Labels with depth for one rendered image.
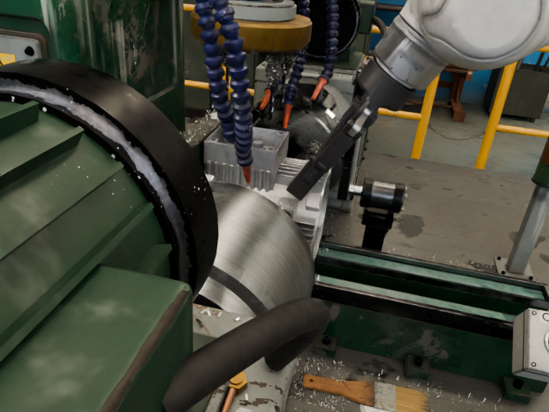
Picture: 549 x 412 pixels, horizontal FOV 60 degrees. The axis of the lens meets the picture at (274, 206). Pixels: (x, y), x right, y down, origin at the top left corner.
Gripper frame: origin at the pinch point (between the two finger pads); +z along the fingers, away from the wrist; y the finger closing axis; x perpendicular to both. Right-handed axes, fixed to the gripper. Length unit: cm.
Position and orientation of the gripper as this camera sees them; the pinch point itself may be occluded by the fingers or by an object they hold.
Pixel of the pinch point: (306, 178)
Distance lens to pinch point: 74.5
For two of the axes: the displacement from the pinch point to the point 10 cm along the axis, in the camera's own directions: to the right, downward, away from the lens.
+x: 8.0, 5.9, 0.9
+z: -5.5, 6.7, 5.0
